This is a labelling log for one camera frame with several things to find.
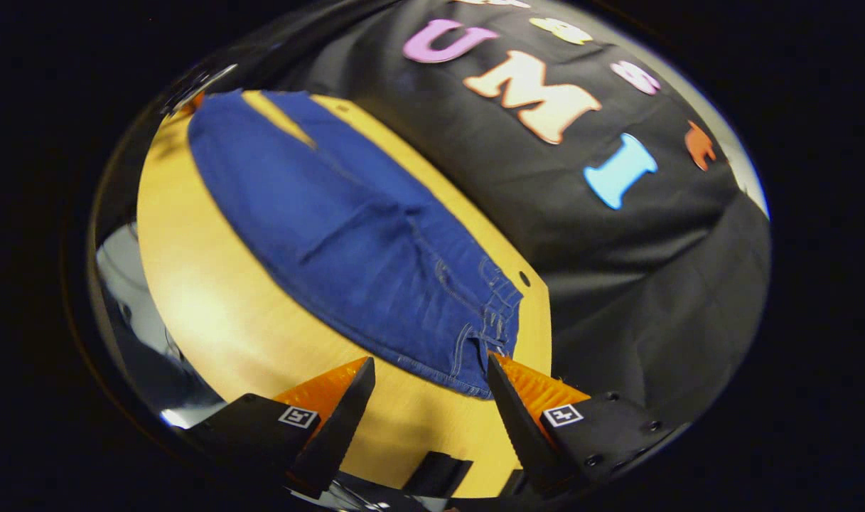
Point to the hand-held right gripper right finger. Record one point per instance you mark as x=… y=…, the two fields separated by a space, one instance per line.
x=521 y=434

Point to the blue jeans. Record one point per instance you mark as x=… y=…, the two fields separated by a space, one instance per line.
x=347 y=242

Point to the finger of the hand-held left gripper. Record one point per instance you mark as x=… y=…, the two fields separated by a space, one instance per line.
x=197 y=101

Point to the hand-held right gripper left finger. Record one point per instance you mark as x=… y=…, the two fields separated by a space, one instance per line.
x=336 y=441

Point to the black backdrop cloth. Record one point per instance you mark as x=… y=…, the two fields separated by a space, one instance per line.
x=617 y=284

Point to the black table support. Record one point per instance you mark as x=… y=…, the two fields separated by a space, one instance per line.
x=436 y=475

